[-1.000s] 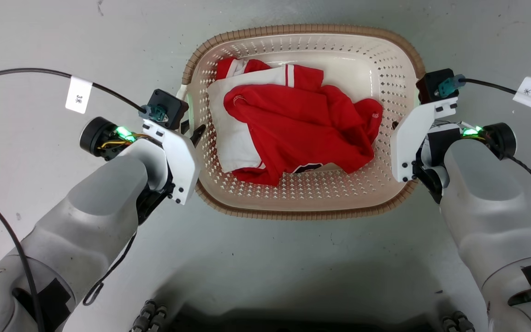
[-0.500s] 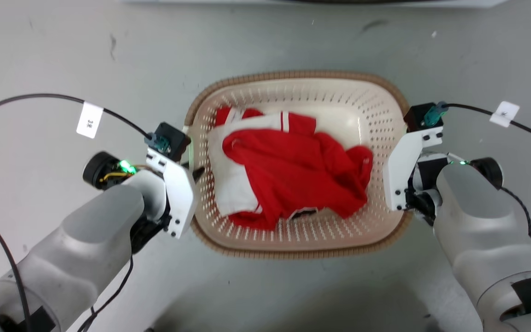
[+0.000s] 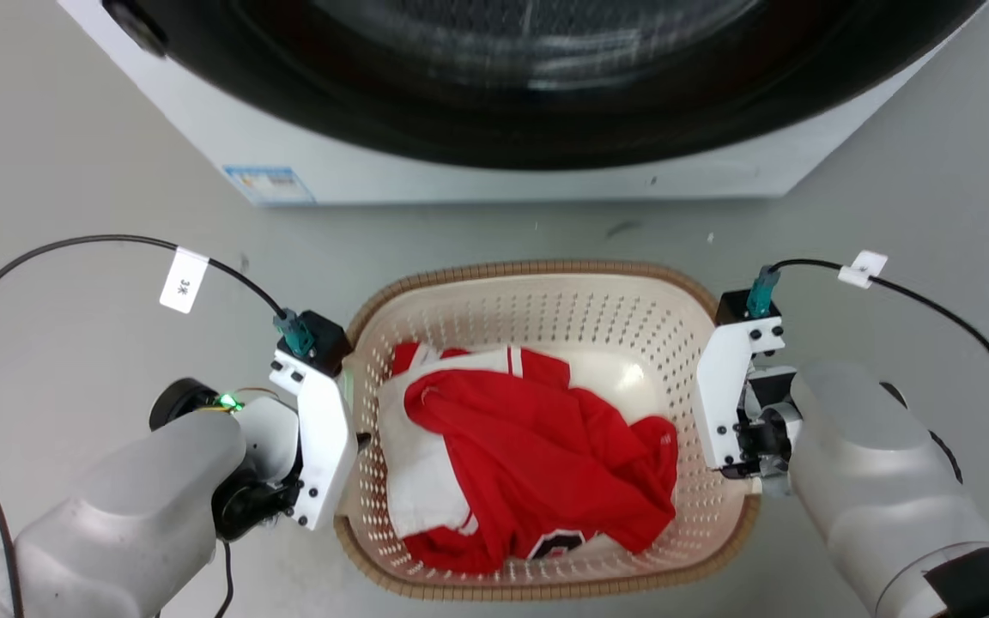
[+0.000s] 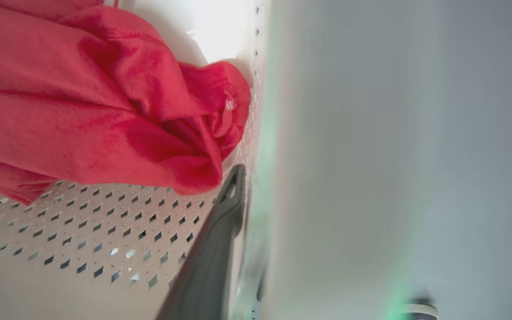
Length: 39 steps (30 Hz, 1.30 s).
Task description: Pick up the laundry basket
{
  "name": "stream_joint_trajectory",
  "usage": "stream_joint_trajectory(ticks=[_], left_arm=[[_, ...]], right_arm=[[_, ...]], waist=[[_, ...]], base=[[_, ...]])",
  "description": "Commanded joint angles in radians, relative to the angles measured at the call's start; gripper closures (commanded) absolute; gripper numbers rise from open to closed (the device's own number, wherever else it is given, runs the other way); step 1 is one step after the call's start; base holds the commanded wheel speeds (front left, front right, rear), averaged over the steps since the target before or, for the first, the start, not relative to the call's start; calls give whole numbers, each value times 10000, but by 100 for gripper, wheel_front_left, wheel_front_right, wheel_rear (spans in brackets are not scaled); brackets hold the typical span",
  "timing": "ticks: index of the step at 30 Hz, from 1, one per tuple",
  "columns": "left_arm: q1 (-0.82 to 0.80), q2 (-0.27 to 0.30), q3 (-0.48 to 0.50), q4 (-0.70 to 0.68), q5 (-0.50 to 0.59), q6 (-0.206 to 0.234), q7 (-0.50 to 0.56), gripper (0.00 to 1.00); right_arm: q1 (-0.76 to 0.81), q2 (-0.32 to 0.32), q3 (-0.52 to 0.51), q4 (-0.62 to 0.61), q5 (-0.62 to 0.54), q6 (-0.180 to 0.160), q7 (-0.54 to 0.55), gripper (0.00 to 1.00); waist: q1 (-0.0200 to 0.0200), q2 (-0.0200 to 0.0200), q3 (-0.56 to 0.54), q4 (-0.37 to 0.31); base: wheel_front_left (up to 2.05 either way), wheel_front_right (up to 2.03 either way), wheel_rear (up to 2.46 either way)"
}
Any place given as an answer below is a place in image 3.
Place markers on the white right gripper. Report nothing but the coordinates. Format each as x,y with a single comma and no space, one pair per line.
722,395

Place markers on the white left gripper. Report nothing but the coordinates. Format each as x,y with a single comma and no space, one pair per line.
327,446

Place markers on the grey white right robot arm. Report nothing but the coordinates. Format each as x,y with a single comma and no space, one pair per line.
872,463

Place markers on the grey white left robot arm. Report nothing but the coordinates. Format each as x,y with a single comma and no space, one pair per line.
134,506

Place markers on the beige perforated plastic laundry basket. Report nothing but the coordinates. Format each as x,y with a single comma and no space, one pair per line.
537,309

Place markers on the red and white jersey garment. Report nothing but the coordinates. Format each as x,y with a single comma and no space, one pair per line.
529,446

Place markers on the white washing machine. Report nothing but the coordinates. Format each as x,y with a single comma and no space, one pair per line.
426,176

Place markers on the blue white energy label sticker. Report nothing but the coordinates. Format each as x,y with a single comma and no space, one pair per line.
270,184

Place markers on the black round washing machine door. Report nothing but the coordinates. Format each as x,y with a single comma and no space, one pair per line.
546,129

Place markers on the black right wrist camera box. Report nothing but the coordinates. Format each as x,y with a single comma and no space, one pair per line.
731,307

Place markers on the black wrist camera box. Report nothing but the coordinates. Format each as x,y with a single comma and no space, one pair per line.
327,339
731,307

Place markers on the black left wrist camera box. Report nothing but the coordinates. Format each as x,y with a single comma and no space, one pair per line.
327,339

